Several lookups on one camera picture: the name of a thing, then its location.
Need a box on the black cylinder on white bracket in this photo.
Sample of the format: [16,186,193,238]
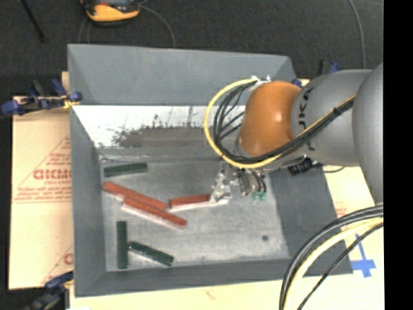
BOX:
[288,158,321,177]

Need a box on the red-brown flat block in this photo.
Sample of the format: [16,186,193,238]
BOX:
[168,193,212,212]
[102,181,168,210]
[121,197,188,230]

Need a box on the dark green flat block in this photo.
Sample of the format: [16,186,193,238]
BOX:
[128,240,176,267]
[116,220,129,270]
[103,161,148,178]

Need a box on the grey metal bin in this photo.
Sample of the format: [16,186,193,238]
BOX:
[66,43,353,296]

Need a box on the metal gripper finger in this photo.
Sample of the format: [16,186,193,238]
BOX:
[215,172,234,190]
[210,187,234,207]

